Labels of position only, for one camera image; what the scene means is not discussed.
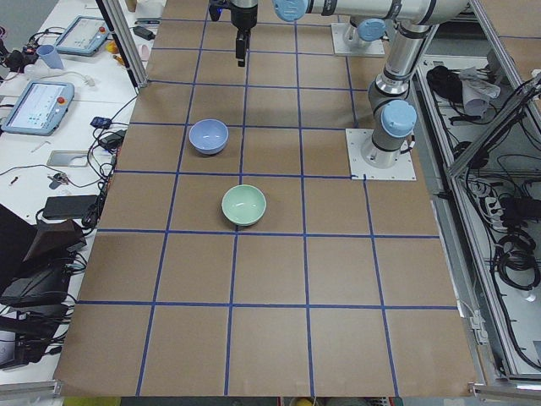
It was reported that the green ceramic bowl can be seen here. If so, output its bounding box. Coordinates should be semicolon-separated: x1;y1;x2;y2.
221;184;267;227

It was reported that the blue ceramic bowl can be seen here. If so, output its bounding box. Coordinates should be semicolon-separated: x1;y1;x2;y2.
189;118;229;155

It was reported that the pink plastic cup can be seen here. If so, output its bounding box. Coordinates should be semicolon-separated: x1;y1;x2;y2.
137;44;150;62

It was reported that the black power adapter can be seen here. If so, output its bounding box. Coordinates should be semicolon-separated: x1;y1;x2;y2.
133;26;156;41

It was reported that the far blue teach pendant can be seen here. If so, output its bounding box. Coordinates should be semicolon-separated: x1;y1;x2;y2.
55;16;110;57

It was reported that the blue teach pendant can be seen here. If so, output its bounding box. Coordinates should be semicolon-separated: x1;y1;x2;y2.
1;80;75;136
55;16;110;57

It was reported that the dark blue small device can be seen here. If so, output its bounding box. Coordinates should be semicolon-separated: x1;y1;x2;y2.
90;116;112;129

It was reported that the light blue plastic cup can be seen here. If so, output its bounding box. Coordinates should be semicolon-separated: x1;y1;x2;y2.
36;44;64;69

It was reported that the near blue teach pendant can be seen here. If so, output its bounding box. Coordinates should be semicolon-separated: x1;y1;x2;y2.
1;80;75;136

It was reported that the brown paper table cover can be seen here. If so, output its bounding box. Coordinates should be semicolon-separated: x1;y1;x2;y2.
55;1;476;398

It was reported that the black flat box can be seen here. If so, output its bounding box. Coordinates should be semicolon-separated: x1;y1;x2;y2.
42;195;98;220

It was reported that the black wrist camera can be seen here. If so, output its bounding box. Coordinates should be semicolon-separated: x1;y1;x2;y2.
208;0;230;22

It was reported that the aluminium frame post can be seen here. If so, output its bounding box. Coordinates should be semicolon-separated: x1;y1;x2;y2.
96;0;148;90

